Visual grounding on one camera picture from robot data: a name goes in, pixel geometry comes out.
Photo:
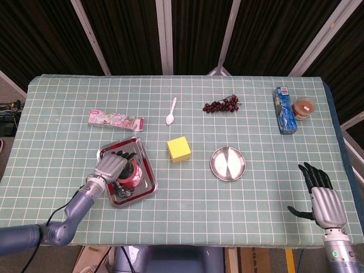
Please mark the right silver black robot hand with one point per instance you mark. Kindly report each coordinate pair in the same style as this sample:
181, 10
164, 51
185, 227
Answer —
328, 204

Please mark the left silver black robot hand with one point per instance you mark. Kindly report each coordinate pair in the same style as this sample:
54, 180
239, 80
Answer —
109, 167

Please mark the red tape roll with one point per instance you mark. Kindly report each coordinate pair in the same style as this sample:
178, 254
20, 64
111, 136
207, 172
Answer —
134, 177

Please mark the yellow cube block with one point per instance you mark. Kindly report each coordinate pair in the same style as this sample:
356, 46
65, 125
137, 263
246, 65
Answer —
179, 149

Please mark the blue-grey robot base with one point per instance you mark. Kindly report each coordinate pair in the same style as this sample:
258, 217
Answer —
170, 260

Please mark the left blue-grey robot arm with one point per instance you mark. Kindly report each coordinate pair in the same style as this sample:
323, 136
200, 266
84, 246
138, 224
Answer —
76, 207

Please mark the rectangular steel tray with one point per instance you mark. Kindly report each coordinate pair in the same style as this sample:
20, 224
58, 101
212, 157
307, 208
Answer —
145, 185

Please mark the pink floral carton box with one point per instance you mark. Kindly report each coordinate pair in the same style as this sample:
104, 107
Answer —
113, 120

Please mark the white plastic spoon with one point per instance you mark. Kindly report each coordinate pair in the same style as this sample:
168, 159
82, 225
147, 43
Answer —
170, 119

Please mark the green grid tablecloth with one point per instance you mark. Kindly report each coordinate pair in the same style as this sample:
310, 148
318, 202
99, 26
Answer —
182, 216

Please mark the dark blue table padding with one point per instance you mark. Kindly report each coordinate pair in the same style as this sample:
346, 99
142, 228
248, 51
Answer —
335, 113

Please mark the brown cardboard box with print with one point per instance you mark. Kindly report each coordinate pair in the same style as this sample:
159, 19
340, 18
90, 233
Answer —
253, 260

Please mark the brown jar with clear lid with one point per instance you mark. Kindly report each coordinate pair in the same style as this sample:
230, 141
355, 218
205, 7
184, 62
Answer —
304, 109

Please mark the blue printed carton box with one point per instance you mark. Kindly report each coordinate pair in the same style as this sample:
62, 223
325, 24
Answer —
285, 113

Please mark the round steel plate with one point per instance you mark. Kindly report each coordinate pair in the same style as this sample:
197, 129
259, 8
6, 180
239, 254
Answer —
227, 163

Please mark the wooden plank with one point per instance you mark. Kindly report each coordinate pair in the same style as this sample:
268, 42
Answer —
231, 260

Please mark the dark red grape bunch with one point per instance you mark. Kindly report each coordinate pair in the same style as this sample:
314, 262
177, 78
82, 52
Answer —
220, 107

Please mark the black pleated curtain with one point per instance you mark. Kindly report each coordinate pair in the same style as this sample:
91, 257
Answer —
128, 34

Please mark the aluminium frame post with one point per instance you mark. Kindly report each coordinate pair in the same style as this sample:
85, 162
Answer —
318, 37
91, 37
165, 37

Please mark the aluminium post with foot bracket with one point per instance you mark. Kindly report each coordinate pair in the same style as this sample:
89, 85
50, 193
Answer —
227, 37

